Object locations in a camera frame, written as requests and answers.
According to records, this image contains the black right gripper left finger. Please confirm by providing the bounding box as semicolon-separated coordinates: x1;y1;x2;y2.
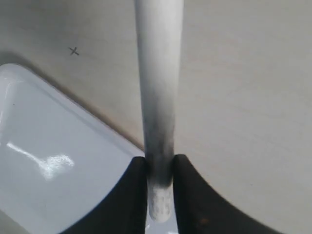
64;156;147;234

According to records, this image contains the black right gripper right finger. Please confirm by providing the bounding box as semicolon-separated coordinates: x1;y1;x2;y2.
173;155;267;234

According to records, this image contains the white drumstick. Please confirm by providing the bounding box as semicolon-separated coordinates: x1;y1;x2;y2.
135;0;184;223

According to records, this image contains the white plastic tray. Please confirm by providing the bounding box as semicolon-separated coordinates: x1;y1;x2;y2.
0;63;178;234

